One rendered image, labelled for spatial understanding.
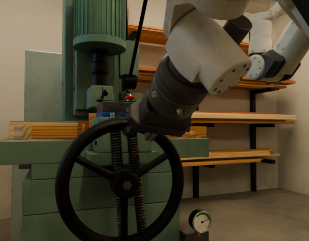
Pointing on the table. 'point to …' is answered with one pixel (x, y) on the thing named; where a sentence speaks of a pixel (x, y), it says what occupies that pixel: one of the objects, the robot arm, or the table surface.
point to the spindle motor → (99, 26)
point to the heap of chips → (188, 135)
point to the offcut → (22, 132)
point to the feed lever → (126, 81)
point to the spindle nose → (99, 66)
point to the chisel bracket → (91, 93)
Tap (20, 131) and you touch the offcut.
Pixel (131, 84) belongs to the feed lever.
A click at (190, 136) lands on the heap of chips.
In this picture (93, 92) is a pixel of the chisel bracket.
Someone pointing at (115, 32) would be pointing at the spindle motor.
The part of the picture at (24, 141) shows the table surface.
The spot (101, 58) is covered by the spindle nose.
